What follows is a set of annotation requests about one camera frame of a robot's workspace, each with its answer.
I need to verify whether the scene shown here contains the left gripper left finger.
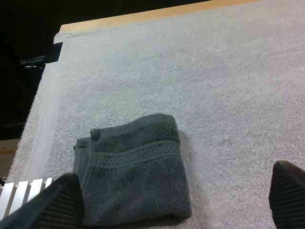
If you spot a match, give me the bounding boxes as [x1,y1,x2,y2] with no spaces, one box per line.
[0,172,85,229]

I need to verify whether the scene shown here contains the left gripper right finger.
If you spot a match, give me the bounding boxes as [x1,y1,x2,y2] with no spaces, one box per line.
[268,160,305,229]

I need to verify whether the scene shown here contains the folded grey-green towel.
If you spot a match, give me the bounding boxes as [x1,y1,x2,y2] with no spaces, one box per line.
[72,114,192,227]

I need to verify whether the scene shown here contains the dark table edge clamp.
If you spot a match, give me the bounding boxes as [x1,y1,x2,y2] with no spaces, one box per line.
[18,42,63,70]

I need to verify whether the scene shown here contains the ribbed aluminium rail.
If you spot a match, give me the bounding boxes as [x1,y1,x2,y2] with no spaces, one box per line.
[0,177,53,219]

